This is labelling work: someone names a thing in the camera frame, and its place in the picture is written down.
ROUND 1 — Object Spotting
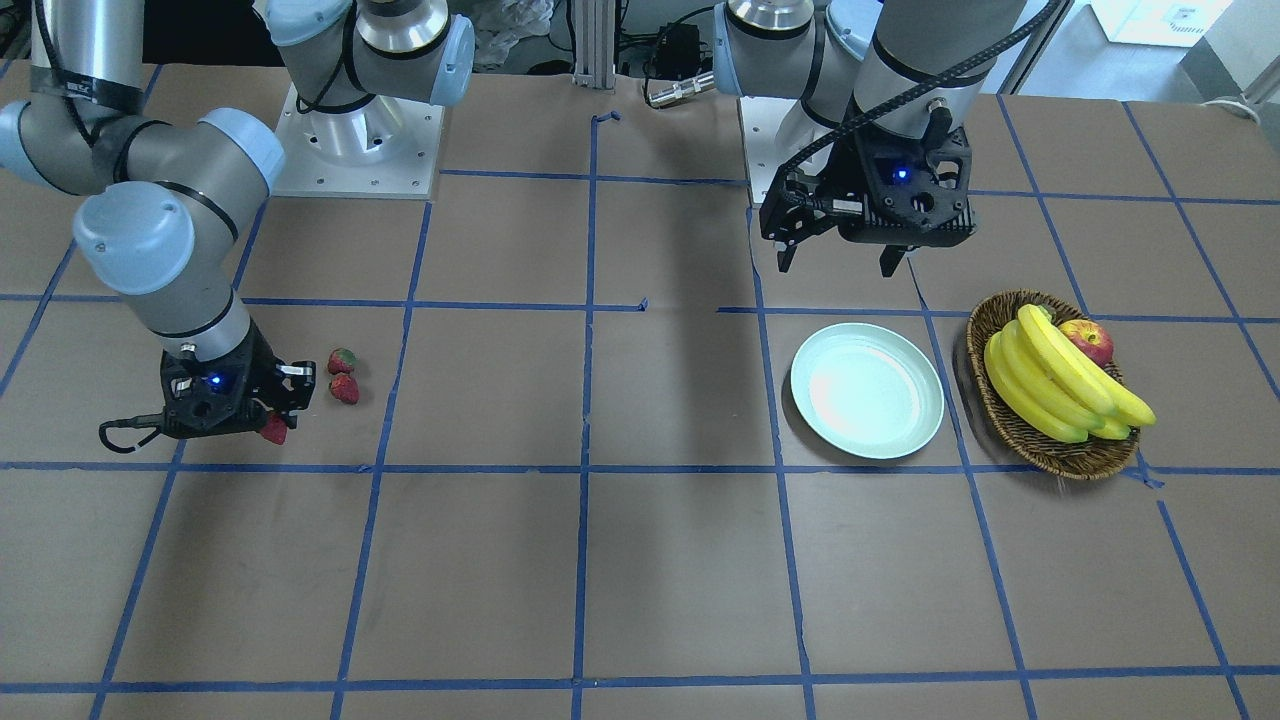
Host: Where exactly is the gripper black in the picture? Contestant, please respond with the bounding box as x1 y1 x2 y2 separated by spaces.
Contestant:
760 126 977 278
157 322 317 439

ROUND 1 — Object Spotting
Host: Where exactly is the red strawberry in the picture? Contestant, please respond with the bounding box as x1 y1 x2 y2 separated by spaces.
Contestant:
259 413 289 446
326 347 358 375
328 373 361 406

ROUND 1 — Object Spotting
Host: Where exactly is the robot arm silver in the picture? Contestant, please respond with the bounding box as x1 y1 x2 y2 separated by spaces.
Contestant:
713 1 1028 277
3 1 476 443

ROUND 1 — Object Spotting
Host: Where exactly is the pale green plate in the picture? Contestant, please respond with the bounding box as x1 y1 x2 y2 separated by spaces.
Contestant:
788 322 945 460

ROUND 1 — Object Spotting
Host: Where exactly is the yellow banana bunch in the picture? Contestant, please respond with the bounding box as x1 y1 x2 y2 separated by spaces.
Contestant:
983 304 1157 445

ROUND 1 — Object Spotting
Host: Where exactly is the red apple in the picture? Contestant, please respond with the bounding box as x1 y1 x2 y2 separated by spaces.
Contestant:
1059 318 1114 366

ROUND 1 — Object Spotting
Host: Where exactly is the black power adapter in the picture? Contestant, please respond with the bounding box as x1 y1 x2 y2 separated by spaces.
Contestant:
650 22 701 79

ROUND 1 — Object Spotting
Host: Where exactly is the wicker basket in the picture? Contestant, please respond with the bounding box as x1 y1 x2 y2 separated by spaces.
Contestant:
952 290 1142 480

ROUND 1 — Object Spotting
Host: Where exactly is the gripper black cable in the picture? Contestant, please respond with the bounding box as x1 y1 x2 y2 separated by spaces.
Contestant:
97 414 166 455

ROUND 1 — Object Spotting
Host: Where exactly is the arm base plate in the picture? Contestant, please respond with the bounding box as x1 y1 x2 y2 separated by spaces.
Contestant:
271 87 445 200
739 96 822 209

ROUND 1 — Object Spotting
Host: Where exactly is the aluminium frame post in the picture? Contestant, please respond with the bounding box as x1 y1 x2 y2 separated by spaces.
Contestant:
566 1 621 94

